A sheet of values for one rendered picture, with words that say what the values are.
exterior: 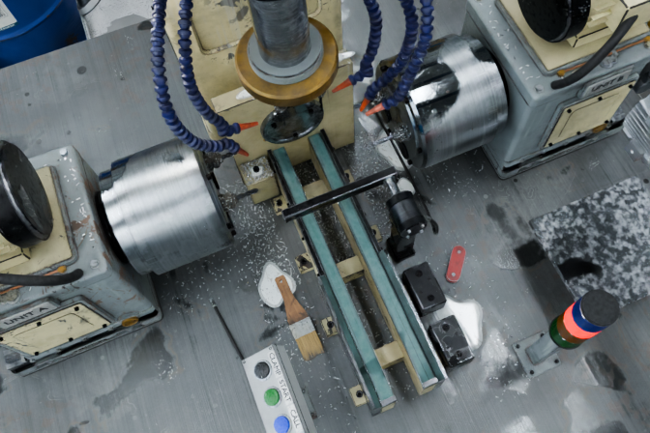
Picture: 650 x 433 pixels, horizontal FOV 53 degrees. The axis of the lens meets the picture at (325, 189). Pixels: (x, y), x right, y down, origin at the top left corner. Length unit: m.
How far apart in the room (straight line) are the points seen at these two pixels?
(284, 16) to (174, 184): 0.42
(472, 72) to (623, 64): 0.30
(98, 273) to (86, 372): 0.40
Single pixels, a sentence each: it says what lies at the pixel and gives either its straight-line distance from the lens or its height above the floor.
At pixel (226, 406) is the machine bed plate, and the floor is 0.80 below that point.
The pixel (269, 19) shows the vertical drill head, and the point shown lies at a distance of 1.01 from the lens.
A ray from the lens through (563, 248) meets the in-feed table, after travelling 1.48.
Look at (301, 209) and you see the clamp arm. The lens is 1.33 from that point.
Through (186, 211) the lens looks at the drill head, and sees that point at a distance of 1.25.
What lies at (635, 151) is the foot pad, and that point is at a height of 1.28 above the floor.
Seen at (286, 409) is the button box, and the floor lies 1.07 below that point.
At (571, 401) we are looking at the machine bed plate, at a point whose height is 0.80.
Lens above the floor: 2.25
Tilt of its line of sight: 65 degrees down
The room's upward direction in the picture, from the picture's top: 7 degrees counter-clockwise
